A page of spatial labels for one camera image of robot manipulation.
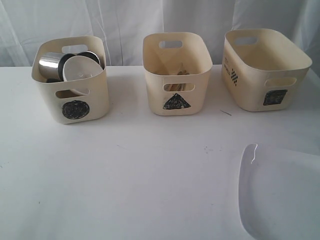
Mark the white plastic bowl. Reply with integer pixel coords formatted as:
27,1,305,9
62,55,108,97

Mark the white curtain backdrop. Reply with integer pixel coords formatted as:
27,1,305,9
0,0,320,72

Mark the light wooden chopstick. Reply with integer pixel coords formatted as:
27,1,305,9
177,62,186,73

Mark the stainless steel table knife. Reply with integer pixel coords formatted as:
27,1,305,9
163,83,186,92

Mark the stainless steel bowl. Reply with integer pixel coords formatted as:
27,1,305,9
77,51,101,65

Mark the cream bin with triangle mark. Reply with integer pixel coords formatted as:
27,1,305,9
142,32,213,116

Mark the cream bin with square mark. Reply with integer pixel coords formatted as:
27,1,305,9
221,28,313,112

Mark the dark wooden chopstick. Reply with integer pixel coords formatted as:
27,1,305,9
176,70,190,76

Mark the cream bin with circle mark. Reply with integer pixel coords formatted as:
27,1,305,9
31,36,109,124

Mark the white square plate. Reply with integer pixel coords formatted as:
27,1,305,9
238,143,320,240

